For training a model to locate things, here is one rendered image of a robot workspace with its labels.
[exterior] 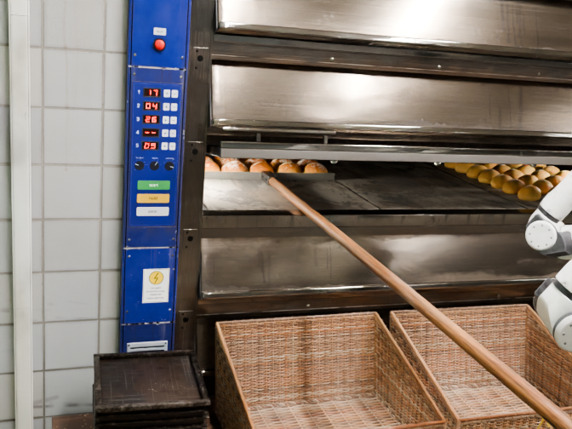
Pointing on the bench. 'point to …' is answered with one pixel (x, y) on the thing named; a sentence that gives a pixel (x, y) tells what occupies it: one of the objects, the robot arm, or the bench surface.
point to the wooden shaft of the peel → (514, 382)
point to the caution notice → (156, 285)
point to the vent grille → (147, 346)
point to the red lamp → (159, 39)
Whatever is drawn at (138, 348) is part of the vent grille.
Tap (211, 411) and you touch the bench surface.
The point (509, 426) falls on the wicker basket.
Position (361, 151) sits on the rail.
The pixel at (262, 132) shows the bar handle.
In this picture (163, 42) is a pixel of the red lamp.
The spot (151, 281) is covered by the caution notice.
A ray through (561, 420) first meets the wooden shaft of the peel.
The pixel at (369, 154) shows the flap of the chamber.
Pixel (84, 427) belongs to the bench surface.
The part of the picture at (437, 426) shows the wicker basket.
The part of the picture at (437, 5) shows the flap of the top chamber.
